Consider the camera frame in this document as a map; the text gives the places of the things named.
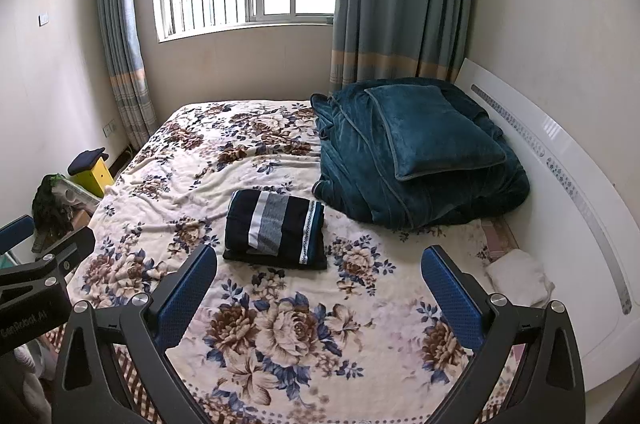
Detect teal velvet pillow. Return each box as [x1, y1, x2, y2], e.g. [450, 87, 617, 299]
[367, 84, 506, 181]

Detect folded white cloth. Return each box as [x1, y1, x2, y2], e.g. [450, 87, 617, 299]
[486, 249, 554, 307]

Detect yellow stool with cushion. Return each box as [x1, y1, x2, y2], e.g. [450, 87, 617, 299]
[67, 147, 114, 198]

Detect navy grey striped sweater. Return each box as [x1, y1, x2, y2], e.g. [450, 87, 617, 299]
[224, 189, 326, 270]

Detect teal velvet quilt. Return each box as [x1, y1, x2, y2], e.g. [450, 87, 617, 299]
[310, 78, 530, 229]

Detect floral cream bed blanket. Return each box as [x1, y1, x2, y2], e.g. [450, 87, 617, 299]
[68, 100, 515, 423]

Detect white bed headboard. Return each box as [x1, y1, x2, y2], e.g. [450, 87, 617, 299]
[456, 60, 640, 390]

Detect left blue-grey curtain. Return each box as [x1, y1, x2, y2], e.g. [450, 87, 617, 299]
[96, 0, 157, 149]

